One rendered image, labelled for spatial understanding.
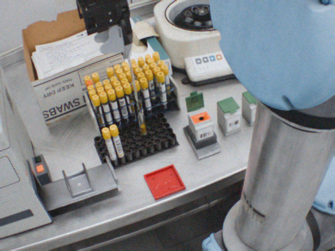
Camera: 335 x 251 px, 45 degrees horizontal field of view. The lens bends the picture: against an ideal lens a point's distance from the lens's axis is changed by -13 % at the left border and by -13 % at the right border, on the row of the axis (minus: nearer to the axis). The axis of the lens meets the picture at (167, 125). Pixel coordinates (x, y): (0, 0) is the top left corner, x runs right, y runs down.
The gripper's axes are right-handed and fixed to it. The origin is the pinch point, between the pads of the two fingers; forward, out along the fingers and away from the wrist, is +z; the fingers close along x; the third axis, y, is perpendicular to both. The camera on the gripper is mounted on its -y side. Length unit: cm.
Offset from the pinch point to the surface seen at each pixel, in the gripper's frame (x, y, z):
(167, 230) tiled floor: -25, -6, 114
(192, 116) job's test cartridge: 4.8, -10.0, 18.4
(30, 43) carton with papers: -44, 19, 18
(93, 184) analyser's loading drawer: 9.6, 14.7, 22.1
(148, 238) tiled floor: -25, 2, 114
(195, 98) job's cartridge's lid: 3.1, -11.5, 15.4
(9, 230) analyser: 12.8, 37.2, 23.5
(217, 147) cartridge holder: 10.2, -12.9, 24.7
